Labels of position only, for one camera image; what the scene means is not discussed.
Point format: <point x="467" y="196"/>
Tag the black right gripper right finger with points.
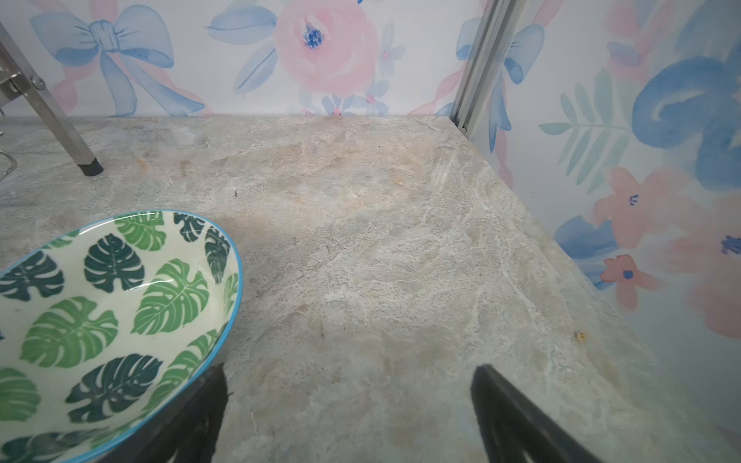
<point x="514" y="429"/>

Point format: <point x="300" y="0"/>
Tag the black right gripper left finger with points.
<point x="186" y="430"/>

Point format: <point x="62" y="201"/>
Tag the steel wire dish rack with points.
<point x="20" y="80"/>

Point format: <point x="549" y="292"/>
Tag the green leaf pattern bowl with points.
<point x="105" y="326"/>

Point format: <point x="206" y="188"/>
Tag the aluminium corner post right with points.
<point x="496" y="27"/>

